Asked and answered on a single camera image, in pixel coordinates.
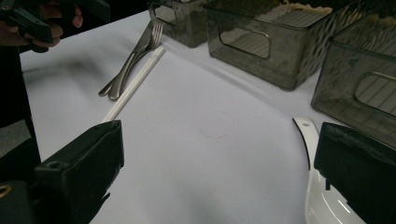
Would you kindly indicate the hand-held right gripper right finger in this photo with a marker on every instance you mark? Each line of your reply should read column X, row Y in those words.
column 358, row 168

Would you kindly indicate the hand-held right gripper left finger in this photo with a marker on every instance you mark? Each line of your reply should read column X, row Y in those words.
column 81, row 168

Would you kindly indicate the white spoon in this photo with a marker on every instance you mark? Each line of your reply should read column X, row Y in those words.
column 320, row 202

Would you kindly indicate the smoky transparent plastic bin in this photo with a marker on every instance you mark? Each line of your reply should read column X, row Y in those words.
column 280, row 71
column 336, row 93
column 186, row 31

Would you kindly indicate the white chopstick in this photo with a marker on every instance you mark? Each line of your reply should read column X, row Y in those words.
column 140, row 82
column 135, row 80

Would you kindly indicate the metal knife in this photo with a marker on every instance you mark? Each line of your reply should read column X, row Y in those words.
column 144, row 39

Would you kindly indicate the metal fork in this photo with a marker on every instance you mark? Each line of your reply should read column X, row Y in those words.
column 157, row 39

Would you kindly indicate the white table sheet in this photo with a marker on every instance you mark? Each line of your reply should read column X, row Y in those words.
column 186, row 171

